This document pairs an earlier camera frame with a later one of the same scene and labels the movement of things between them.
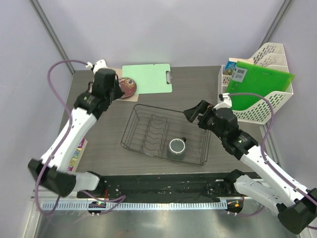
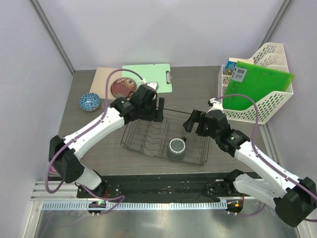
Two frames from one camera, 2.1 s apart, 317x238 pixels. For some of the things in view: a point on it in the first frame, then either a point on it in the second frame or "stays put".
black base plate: (183, 186) stays put
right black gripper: (202, 107) -> (195, 117)
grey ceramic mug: (176, 149) stays put
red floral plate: (128, 86) stays put
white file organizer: (272, 56) stays put
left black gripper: (119, 92) -> (157, 115)
